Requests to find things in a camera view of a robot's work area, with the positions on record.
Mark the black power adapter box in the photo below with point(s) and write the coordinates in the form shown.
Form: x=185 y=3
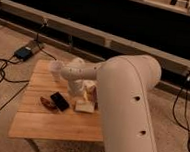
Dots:
x=23 y=53

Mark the white plastic bottle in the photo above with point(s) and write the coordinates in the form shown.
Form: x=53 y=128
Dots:
x=89 y=86

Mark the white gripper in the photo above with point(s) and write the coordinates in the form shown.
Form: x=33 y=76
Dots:
x=75 y=88

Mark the clear plastic cup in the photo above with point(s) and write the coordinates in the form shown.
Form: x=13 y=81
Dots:
x=55 y=68

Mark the black smartphone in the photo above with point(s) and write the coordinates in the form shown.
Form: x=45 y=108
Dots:
x=60 y=102

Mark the white sponge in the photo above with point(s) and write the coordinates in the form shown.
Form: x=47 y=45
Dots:
x=86 y=107

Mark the wooden table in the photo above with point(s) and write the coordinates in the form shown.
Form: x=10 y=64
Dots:
x=33 y=120

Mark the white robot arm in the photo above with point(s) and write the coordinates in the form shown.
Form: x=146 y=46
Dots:
x=122 y=86

